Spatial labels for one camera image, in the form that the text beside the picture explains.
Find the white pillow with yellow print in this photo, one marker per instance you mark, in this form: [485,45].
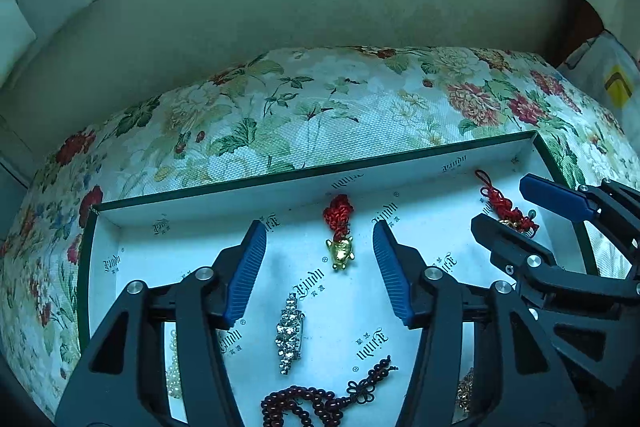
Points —
[605,67]

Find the green box with white lining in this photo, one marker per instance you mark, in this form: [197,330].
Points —
[325,307]

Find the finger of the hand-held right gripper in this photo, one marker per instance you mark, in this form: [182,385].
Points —
[500,239]
[550,197]

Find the gold charm with red knot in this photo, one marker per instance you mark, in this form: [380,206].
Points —
[340,252]

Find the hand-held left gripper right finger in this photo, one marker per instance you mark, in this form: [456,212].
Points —
[392,272]

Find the rhinestone brooch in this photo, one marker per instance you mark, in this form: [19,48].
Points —
[289,337]

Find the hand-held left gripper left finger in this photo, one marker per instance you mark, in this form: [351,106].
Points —
[247,267]

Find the floral quilted cover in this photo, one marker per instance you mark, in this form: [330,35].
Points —
[300,117]

